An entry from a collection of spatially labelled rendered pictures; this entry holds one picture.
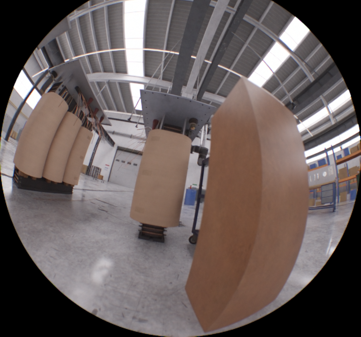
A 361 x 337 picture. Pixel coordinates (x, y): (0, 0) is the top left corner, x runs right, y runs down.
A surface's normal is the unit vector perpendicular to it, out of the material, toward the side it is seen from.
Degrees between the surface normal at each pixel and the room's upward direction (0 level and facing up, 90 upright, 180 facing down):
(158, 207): 90
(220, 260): 90
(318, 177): 90
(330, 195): 90
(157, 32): 174
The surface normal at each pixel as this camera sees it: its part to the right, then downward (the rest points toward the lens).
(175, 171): 0.24, -0.28
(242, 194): -0.97, -0.21
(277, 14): -0.07, 0.95
